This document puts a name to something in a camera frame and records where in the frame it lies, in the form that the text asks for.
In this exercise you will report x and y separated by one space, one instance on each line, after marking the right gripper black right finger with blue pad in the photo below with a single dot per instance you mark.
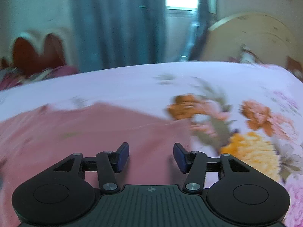
233 193

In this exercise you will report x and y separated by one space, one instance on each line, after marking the floral white bedsheet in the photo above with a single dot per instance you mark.
255 110

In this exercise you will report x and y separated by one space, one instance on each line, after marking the blue-grey right curtain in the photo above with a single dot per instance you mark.
203 20

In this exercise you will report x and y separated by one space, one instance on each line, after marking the cream arched headboard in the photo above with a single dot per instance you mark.
266 36

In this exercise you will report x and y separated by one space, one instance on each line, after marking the right orange patterned pillow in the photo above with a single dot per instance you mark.
295 68

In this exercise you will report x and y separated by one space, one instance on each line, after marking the left patterned pillow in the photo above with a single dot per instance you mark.
246 56

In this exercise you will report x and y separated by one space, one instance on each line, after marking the pink garment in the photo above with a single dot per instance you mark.
33 141

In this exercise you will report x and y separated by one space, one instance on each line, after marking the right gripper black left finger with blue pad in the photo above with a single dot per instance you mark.
69 189

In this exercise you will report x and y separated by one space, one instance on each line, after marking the blue-grey left curtain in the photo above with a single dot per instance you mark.
118 33

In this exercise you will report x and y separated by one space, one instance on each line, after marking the blue-grey curtain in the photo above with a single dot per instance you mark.
118 33
203 20

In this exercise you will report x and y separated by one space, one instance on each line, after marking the purple clothes pile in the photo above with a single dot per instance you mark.
12 77

